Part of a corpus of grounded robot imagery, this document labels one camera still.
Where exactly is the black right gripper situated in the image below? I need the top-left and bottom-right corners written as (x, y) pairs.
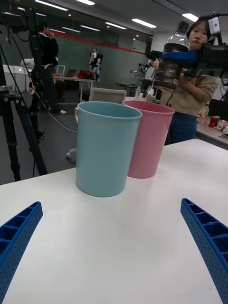
top-left (162, 44), bottom-right (228, 78)

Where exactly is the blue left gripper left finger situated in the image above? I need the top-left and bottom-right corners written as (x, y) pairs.
top-left (0, 201), bottom-right (44, 304)

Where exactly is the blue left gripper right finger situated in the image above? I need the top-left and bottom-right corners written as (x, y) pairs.
top-left (180, 198), bottom-right (228, 304)

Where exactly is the dark plastic bottle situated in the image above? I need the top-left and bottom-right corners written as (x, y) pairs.
top-left (158, 20), bottom-right (190, 91)

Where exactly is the person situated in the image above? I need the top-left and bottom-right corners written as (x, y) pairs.
top-left (151, 15), bottom-right (218, 146)
top-left (35, 20), bottom-right (67, 115)

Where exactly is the red can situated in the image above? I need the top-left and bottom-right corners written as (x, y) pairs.
top-left (208, 115), bottom-right (221, 128)

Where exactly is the white office chair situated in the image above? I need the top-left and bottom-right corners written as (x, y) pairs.
top-left (66, 87), bottom-right (128, 159)

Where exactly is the small humanoid robot figure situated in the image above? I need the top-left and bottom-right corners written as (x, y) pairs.
top-left (89, 48), bottom-right (104, 83)

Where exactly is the pink plastic bin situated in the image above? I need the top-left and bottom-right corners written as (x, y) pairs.
top-left (122, 99), bottom-right (175, 179)

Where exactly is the black tripod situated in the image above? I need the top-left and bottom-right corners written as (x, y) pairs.
top-left (0, 7), bottom-right (48, 182)

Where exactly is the white background table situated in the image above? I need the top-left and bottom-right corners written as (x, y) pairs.
top-left (52, 75), bottom-right (97, 103)

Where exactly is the pale blue plastic bin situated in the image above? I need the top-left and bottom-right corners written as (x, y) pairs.
top-left (75, 101), bottom-right (143, 198)

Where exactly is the pale long cable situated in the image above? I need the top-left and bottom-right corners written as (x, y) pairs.
top-left (29, 87), bottom-right (78, 133)

